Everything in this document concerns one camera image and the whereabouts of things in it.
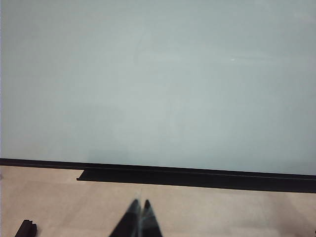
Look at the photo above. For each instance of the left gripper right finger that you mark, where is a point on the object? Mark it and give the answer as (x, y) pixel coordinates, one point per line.
(149, 222)

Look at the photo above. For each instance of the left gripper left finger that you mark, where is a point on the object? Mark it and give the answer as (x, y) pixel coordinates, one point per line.
(130, 222)

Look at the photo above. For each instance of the black whiteboard pen tray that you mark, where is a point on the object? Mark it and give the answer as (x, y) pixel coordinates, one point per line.
(197, 180)

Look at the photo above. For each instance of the black stand foot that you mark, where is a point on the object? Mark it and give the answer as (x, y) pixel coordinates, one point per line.
(26, 228)

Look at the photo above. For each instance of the whiteboard with black frame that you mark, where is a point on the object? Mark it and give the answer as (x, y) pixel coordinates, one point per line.
(153, 81)

